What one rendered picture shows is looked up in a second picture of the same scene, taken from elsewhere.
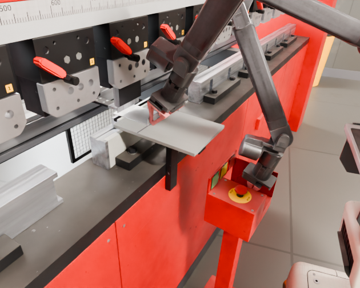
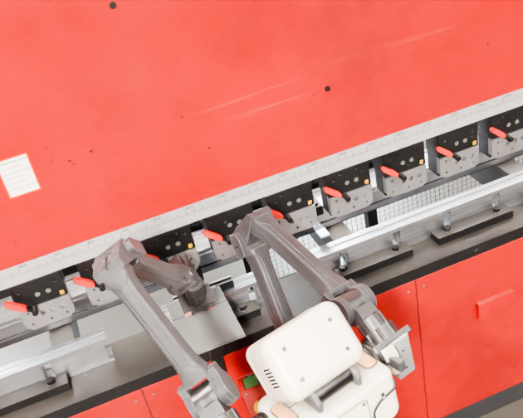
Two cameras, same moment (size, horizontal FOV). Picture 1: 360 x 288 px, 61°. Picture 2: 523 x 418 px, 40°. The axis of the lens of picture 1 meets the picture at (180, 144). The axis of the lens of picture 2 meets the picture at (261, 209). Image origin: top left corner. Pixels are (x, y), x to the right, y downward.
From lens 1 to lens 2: 173 cm
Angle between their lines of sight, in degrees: 39
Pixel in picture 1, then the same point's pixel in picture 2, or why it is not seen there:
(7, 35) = (59, 265)
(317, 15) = (294, 263)
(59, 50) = not seen: hidden behind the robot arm
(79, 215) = (115, 374)
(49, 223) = (96, 373)
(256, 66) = (263, 289)
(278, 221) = not seen: outside the picture
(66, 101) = (105, 295)
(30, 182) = (87, 342)
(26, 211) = (81, 361)
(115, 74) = not seen: hidden behind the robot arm
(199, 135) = (211, 339)
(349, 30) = (317, 285)
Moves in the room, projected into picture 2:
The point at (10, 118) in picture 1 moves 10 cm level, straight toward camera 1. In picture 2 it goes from (63, 308) to (51, 331)
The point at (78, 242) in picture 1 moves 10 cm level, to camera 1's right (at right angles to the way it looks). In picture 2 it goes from (101, 394) to (122, 406)
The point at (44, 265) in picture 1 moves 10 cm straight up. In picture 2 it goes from (75, 400) to (64, 377)
